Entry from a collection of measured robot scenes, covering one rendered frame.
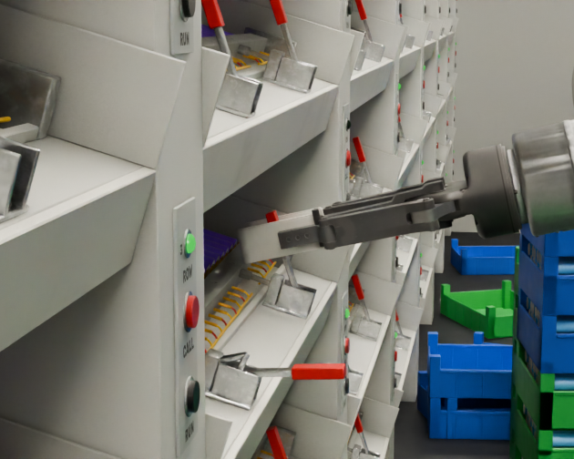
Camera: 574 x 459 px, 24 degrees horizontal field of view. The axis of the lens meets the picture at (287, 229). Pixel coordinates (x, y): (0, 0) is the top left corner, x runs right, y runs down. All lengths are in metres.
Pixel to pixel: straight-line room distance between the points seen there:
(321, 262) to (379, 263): 0.72
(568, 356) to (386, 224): 0.79
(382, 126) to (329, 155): 0.70
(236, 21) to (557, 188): 0.38
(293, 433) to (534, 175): 0.41
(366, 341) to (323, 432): 0.51
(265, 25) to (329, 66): 0.07
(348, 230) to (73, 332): 0.49
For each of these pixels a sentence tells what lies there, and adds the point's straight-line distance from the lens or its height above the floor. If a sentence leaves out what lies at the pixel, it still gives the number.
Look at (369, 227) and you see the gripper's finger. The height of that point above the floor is 0.63.
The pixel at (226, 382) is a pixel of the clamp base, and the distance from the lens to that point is 0.89.
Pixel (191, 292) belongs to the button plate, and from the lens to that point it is 0.66.
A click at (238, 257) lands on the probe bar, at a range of 1.18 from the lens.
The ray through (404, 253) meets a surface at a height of 0.35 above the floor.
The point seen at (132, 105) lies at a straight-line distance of 0.59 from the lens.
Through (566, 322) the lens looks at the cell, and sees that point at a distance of 1.83.
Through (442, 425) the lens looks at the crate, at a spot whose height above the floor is 0.03.
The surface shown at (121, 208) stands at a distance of 0.55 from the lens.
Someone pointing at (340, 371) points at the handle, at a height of 0.57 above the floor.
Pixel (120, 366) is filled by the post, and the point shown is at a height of 0.64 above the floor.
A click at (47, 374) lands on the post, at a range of 0.63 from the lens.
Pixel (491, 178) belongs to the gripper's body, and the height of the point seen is 0.67.
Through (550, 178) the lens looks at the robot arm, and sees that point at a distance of 1.08.
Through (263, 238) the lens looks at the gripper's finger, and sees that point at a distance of 1.12.
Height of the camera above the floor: 0.80
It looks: 9 degrees down
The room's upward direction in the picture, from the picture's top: straight up
